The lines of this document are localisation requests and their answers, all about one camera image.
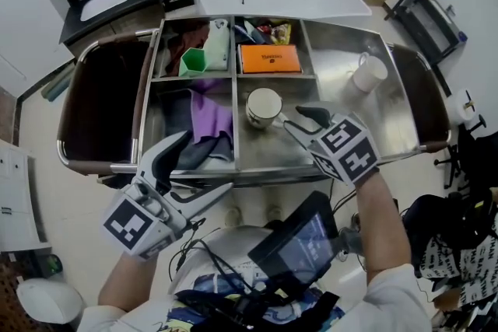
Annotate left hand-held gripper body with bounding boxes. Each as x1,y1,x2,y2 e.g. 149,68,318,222
103,181,191,260

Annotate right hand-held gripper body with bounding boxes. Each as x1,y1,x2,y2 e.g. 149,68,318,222
306,115,381,183

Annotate white leaf-print mug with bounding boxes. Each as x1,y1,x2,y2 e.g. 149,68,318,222
245,87,289,131

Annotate dark grey cloth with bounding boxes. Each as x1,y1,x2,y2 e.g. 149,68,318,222
177,135,234,170

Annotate stainless steel cart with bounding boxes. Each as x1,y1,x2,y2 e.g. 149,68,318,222
56,14,452,187

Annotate plain white mug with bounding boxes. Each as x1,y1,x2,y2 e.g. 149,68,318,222
352,51,389,93

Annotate purple cloth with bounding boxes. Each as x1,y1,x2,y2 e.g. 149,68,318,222
189,78,234,145

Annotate orange box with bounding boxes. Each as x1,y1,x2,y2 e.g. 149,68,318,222
237,44,303,75

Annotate yellow snack packet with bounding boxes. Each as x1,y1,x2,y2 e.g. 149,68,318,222
271,23,292,46

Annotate green hexagonal cup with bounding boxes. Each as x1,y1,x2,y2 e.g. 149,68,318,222
178,47,207,78

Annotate blue snack packet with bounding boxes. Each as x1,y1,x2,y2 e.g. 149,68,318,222
234,25,258,44

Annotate white plastic bag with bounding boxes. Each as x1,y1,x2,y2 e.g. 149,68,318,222
204,18,231,72

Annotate maroon cloth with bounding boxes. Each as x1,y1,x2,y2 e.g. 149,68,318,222
165,29,211,77

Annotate person's left forearm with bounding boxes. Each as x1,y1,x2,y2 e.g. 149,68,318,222
96,254,160,312

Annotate person's right forearm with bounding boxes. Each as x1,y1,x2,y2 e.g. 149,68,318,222
352,166,413,283

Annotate person's left shoe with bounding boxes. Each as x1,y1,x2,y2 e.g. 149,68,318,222
224,205,243,227

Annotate black chest harness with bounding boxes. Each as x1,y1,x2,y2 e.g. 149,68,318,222
174,283,342,332

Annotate black chest monitor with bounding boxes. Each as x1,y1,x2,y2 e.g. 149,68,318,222
247,190,339,291

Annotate white rounded bin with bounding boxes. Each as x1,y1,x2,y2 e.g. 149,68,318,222
16,278,85,326

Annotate white cabinet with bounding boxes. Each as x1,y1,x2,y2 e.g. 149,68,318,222
0,139,54,253

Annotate white trash bin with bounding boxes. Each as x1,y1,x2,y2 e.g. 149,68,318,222
445,88,478,125

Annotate black office chair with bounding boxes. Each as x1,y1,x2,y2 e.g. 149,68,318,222
433,114,498,191

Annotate green rolled mat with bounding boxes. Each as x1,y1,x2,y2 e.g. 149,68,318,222
40,65,75,103

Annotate black console table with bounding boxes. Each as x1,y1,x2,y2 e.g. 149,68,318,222
383,0,468,98

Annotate black vanity cabinet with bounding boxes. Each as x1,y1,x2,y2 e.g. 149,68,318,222
58,0,168,58

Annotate person's white printed shirt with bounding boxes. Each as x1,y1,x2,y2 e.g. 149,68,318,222
77,227,433,332

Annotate white basin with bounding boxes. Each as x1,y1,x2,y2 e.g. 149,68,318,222
79,0,135,21

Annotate black cable bundle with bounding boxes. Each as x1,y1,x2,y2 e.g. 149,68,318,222
169,217,254,296

